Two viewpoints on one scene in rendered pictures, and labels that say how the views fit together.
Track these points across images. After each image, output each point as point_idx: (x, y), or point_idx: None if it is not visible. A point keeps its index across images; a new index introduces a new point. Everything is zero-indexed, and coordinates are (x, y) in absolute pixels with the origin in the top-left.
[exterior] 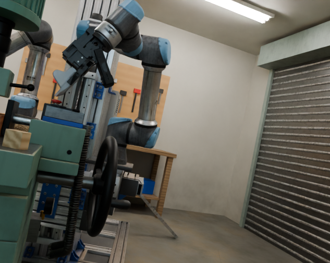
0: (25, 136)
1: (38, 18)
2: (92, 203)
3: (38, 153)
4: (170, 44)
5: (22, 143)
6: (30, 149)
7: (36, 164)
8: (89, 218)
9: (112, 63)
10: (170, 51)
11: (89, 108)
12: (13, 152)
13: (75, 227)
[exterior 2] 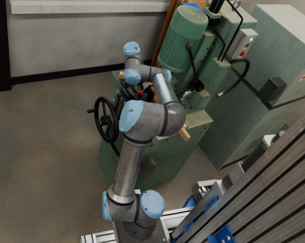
0: (119, 73)
1: (158, 58)
2: (109, 139)
3: (120, 86)
4: (127, 108)
5: (119, 74)
6: (119, 79)
7: (119, 87)
8: (106, 136)
9: (228, 195)
10: (124, 117)
11: (198, 209)
12: (116, 71)
13: (107, 127)
